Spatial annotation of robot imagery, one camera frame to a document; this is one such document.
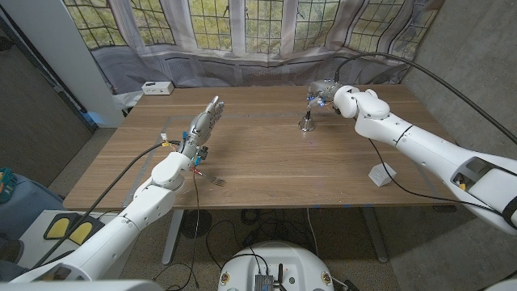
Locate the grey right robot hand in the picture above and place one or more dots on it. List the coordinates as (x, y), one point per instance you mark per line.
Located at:
(323, 91)

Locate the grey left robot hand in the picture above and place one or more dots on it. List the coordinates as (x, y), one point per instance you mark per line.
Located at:
(202, 125)

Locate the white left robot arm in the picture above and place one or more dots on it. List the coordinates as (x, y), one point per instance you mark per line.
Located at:
(125, 226)

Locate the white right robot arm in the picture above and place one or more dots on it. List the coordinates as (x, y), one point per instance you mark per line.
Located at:
(424, 145)

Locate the white cube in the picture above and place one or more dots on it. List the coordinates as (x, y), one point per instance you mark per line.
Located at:
(381, 174)

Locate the white electrical box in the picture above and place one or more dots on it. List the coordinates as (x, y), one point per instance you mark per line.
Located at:
(157, 87)

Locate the printed window backdrop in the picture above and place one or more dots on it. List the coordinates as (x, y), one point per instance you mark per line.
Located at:
(262, 68)

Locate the black round floor disc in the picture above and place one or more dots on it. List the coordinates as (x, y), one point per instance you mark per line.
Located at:
(196, 223)

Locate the white table leg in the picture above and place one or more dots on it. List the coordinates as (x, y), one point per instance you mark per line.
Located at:
(173, 236)

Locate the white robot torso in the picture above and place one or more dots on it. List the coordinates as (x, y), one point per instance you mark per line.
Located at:
(274, 258)

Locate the grey table leg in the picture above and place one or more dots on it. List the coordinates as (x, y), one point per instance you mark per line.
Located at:
(375, 236)

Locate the grey module on torso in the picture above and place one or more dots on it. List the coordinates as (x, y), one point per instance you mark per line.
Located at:
(263, 283)

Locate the black and yellow foot pedal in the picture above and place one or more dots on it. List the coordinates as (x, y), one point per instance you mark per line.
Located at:
(58, 227)

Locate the blue seat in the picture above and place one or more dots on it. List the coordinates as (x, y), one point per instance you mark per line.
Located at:
(28, 206)

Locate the teal object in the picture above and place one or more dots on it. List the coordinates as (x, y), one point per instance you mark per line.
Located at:
(6, 186)

